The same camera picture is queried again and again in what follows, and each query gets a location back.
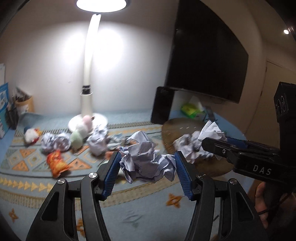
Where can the black phone on stand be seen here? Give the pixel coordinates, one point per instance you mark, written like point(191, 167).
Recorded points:
point(162, 105)

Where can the orange snack packet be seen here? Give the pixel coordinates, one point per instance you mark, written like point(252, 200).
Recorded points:
point(56, 163)

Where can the white desk lamp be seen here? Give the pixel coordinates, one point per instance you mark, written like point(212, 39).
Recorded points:
point(98, 8)

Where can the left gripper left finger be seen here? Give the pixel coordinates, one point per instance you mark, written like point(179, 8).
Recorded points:
point(56, 220)

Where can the large grey paper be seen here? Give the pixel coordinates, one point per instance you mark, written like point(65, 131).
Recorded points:
point(141, 161)

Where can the black mesh pen holder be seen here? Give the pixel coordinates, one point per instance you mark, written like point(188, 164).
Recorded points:
point(12, 118)

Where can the blue boxed book set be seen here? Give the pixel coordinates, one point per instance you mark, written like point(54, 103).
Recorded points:
point(4, 101)

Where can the white kitty plush toy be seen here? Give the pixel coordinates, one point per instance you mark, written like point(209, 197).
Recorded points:
point(31, 135)

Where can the person's right hand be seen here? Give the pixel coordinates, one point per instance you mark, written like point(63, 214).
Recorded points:
point(260, 205)

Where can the small metal stand ornament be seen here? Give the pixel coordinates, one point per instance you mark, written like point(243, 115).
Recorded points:
point(209, 115)

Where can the patterned blue woven rug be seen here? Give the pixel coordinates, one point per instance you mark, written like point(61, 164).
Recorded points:
point(134, 194)

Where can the paper ball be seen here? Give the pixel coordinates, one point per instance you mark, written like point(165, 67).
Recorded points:
point(210, 130)
point(97, 141)
point(48, 142)
point(62, 142)

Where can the black wall television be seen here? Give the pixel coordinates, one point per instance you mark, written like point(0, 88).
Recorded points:
point(206, 56)

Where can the golden ribbed bowl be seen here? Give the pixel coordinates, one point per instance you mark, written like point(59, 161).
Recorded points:
point(175, 128)

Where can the green tissue box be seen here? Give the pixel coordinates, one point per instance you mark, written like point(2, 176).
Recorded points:
point(190, 110)

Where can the three-ball dango plush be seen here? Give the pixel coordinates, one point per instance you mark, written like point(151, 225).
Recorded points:
point(81, 132)

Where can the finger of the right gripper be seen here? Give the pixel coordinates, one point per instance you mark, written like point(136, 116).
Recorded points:
point(222, 149)
point(236, 142)

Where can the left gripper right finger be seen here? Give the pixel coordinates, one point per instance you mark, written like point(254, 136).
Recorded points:
point(238, 219)

